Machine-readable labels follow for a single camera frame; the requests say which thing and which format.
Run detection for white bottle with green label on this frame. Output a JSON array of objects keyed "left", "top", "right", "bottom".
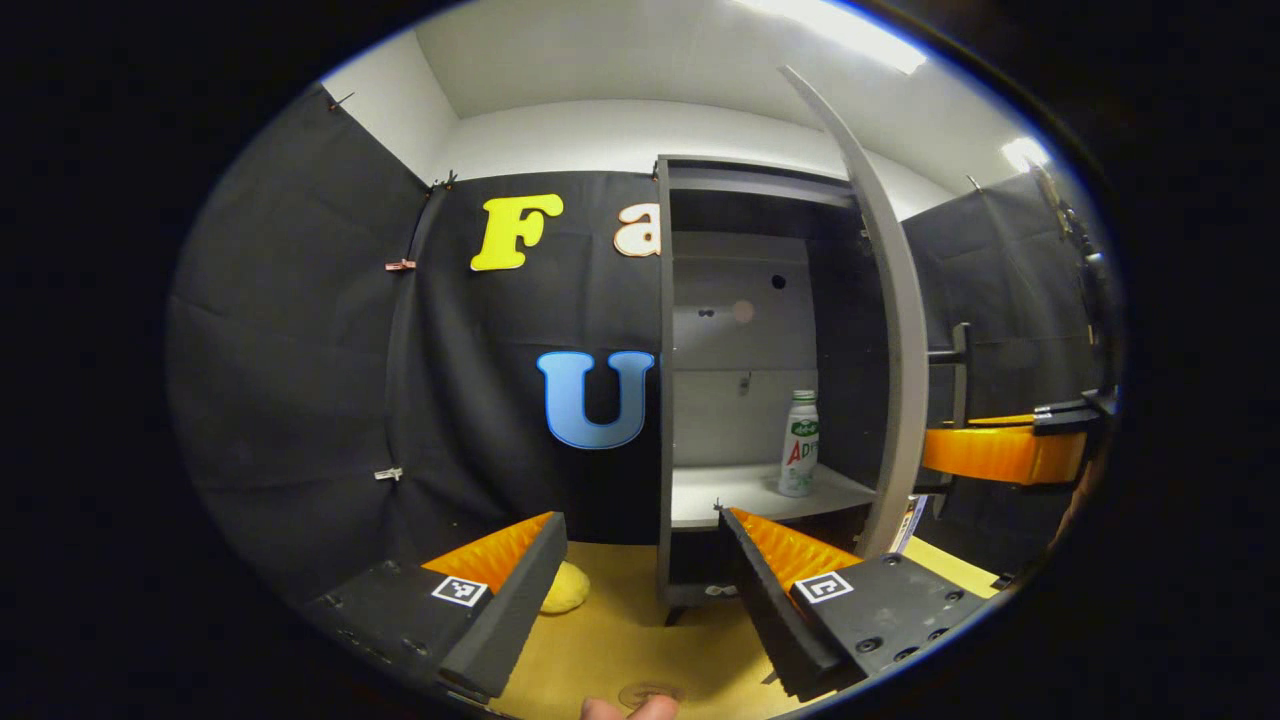
[{"left": 778, "top": 390, "right": 821, "bottom": 499}]

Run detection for dark grey cabinet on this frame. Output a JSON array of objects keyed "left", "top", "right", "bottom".
[{"left": 655, "top": 155, "right": 893, "bottom": 627}]

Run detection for black camera stand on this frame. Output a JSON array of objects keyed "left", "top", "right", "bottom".
[{"left": 1030, "top": 160, "right": 1117, "bottom": 396}]

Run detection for yellow toy fruit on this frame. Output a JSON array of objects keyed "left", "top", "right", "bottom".
[{"left": 540, "top": 560, "right": 591, "bottom": 615}]

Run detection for blue-grey book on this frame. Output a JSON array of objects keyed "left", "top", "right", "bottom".
[{"left": 893, "top": 495, "right": 928, "bottom": 556}]

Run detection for beige cabinet door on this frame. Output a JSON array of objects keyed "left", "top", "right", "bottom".
[{"left": 778, "top": 65, "right": 931, "bottom": 559}]

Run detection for round brown coaster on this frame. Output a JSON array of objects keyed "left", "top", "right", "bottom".
[{"left": 617, "top": 682, "right": 687, "bottom": 709}]

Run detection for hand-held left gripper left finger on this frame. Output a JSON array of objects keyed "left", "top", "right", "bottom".
[{"left": 300, "top": 512, "right": 569, "bottom": 702}]

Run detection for white cabinet shelf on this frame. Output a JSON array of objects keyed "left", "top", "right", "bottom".
[{"left": 670, "top": 463, "right": 879, "bottom": 529}]

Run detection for black door handle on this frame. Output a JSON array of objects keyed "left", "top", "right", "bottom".
[{"left": 915, "top": 322, "right": 973, "bottom": 519}]

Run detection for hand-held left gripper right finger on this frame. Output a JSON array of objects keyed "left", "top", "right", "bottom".
[{"left": 717, "top": 507, "right": 991, "bottom": 702}]

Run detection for black backdrop cloth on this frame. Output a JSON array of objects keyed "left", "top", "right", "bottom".
[{"left": 170, "top": 82, "right": 1121, "bottom": 601}]

